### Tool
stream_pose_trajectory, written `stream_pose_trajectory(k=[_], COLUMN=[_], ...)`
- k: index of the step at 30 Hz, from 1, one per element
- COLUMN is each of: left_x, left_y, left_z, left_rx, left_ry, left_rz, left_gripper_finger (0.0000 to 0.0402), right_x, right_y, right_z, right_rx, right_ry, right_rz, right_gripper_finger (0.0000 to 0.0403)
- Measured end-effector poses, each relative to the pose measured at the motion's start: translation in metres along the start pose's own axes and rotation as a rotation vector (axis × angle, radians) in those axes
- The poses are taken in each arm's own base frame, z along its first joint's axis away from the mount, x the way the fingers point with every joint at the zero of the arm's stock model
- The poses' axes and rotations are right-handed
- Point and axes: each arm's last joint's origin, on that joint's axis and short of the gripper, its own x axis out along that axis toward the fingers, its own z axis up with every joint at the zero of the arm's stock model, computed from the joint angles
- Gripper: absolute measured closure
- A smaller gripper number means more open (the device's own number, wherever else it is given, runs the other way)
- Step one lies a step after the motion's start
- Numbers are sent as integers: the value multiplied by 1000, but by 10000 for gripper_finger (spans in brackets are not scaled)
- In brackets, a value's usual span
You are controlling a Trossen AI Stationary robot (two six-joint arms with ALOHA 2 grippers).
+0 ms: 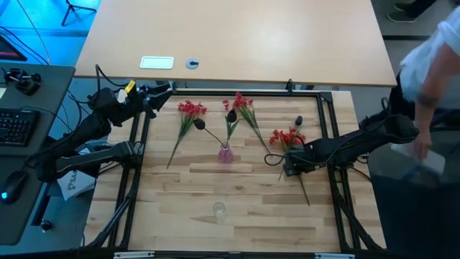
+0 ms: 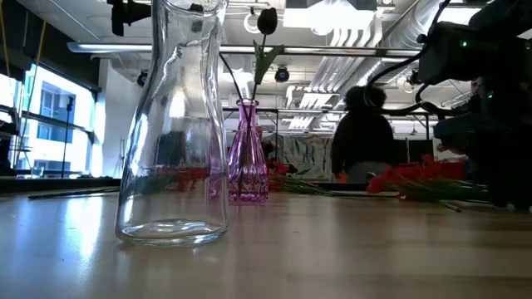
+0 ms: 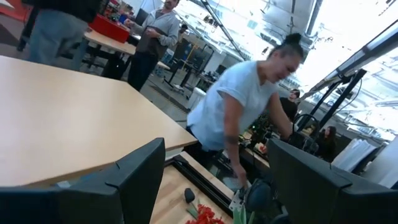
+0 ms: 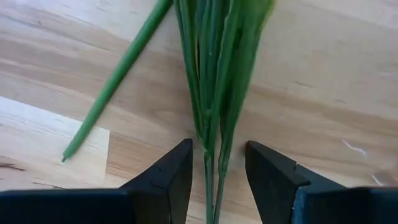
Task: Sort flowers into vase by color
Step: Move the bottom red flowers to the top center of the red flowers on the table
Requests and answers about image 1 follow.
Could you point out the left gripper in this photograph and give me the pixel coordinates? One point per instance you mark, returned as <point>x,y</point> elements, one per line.
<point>140,102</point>

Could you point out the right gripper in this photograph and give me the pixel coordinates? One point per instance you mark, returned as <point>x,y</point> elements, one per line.
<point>303,160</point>

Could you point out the red artificial flower bunch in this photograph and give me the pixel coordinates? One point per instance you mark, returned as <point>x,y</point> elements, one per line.
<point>190,108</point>
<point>241,102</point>
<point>285,138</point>

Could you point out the black artificial flower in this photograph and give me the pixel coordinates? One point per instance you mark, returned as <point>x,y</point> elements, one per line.
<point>231,116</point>
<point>199,124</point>

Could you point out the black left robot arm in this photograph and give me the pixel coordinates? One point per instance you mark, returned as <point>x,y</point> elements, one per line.
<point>86,131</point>

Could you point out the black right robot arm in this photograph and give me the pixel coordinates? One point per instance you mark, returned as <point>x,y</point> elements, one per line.
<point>359,142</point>

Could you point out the pink glass vase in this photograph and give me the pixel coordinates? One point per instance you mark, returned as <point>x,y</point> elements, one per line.
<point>225,156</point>

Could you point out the clear glass vase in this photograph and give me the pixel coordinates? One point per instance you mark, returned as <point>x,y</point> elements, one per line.
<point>219,214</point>

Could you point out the yellow tag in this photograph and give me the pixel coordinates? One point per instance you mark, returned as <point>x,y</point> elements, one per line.
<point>129,86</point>

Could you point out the white rectangular plate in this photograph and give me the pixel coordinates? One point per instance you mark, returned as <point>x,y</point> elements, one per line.
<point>156,62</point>

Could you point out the large light wooden table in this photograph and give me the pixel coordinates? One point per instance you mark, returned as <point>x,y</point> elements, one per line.
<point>251,36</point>

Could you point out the grey desk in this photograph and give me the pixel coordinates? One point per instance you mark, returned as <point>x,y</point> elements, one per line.
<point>46,86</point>

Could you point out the person's hand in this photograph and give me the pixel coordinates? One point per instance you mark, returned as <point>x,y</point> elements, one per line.
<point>420,145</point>

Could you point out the dark glass side table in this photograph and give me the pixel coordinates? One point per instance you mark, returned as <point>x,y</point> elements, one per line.
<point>413,216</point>

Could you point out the white printed paper bag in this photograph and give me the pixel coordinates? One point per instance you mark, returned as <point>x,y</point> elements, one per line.
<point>77,187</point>

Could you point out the black tripod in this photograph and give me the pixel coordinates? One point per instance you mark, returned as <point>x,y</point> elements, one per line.
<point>68,4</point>

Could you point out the white tablet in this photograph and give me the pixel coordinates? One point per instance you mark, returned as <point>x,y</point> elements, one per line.
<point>435,162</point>

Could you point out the black keyboard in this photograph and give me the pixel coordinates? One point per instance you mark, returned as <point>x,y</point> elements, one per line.
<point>16,126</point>

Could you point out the dark screen device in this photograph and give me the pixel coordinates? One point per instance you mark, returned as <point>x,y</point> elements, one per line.
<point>9,50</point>

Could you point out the black computer mouse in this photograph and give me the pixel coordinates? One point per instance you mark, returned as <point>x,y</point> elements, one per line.
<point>12,185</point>

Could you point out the black knob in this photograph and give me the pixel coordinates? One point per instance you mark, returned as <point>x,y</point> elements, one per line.
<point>46,225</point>

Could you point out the black aluminium frame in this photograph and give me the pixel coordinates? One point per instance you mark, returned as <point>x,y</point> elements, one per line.
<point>273,94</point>

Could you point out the black frame clamp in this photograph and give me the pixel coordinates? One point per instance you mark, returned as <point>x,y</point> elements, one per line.
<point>289,86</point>

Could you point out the silver bracket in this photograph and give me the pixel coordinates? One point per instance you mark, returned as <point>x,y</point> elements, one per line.
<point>133,255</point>
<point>334,256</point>

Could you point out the black clamp mount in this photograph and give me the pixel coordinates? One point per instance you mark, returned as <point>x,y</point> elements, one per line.
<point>23,84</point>

